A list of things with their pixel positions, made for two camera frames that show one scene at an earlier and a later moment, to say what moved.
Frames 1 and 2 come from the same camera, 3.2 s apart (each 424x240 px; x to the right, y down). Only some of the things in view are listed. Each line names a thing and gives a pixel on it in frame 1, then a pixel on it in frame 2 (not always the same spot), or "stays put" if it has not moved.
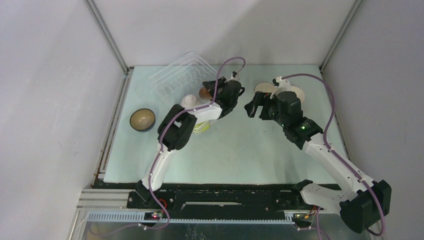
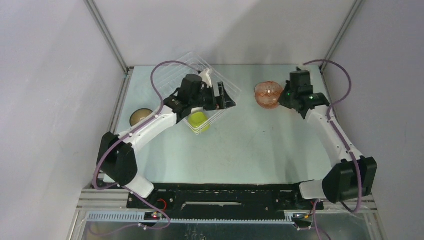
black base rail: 213,202 stays put
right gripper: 261,99 -> 283,101
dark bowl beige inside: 142,119 stays put
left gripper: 210,86 -> 223,99
